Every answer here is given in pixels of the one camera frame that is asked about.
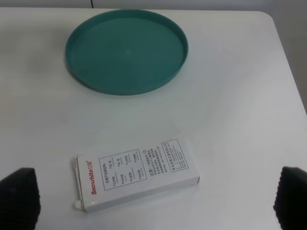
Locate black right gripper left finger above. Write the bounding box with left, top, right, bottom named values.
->
left=0, top=168, right=41, bottom=230

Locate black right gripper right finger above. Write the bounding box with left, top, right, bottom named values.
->
left=273, top=167, right=307, bottom=230

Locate white Snowhite cardboard box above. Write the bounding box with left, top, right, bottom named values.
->
left=73, top=138, right=200, bottom=213

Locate green round plate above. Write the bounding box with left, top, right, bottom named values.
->
left=64, top=10, right=189, bottom=95

